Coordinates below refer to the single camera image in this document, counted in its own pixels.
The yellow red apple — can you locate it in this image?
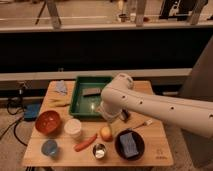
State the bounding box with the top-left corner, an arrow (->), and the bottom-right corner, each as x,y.
100,126 -> 113,142

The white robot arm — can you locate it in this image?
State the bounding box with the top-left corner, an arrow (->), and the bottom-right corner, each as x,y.
99,73 -> 213,139

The white plastic cup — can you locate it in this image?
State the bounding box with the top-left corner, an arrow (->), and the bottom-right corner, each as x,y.
64,119 -> 82,138

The small metal cup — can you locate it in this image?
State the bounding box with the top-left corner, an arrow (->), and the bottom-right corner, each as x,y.
92,143 -> 106,159

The blue plastic cup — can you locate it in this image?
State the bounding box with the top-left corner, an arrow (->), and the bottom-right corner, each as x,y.
41,139 -> 59,157

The grey block in tray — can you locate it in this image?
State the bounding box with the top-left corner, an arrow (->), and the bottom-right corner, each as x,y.
82,88 -> 101,97

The green plastic tray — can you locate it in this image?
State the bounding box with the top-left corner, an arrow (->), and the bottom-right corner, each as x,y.
69,76 -> 112,121

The blue grey cloth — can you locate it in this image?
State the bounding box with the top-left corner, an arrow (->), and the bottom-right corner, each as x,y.
55,80 -> 67,95

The yellow banana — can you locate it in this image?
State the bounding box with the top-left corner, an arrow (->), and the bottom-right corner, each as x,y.
49,99 -> 70,107

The blue sponge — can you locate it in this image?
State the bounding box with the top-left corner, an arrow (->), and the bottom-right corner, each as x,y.
120,133 -> 139,158

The dark round plate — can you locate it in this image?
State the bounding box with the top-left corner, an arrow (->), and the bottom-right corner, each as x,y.
115,130 -> 145,161

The orange carrot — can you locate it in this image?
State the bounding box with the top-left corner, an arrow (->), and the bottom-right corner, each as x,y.
74,134 -> 97,152

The red bowl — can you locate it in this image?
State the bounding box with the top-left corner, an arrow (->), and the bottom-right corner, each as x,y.
35,110 -> 61,135

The blue box on floor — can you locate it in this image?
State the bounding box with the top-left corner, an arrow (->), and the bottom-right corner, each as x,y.
24,103 -> 41,121

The white handled fork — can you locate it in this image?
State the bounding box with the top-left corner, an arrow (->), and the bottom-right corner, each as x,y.
126,119 -> 153,130

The black cable on floor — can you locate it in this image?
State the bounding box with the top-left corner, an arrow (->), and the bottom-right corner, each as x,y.
0,96 -> 28,148

